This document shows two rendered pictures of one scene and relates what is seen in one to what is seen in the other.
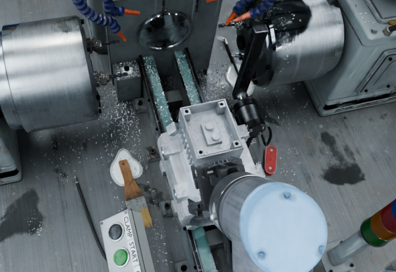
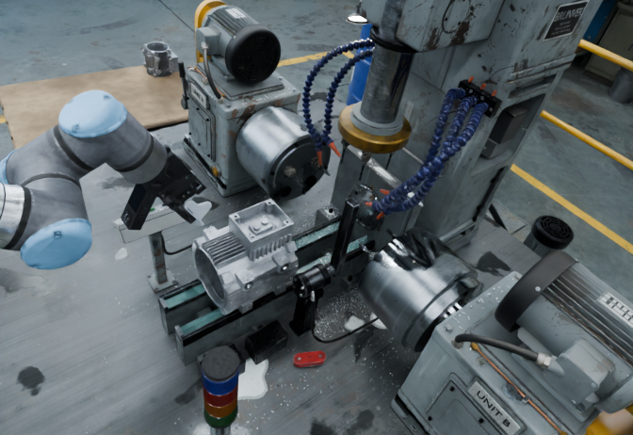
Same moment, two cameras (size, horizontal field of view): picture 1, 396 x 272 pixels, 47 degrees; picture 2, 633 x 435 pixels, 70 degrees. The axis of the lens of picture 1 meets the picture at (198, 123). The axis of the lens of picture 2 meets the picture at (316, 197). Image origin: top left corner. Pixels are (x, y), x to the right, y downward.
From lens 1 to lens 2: 0.85 m
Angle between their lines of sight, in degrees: 46
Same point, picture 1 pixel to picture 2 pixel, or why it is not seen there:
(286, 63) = (372, 279)
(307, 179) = (304, 404)
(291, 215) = (94, 103)
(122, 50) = (339, 197)
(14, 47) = (274, 112)
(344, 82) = (413, 376)
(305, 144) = (346, 394)
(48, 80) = (263, 136)
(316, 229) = (88, 118)
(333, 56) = (411, 321)
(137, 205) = not seen: hidden behind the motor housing
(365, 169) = not seen: outside the picture
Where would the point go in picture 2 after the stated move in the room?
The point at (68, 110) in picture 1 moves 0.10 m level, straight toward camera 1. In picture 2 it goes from (254, 163) to (226, 174)
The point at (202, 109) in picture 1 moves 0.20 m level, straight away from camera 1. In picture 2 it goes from (280, 217) to (358, 215)
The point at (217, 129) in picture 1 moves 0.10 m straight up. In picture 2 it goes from (265, 228) to (267, 197)
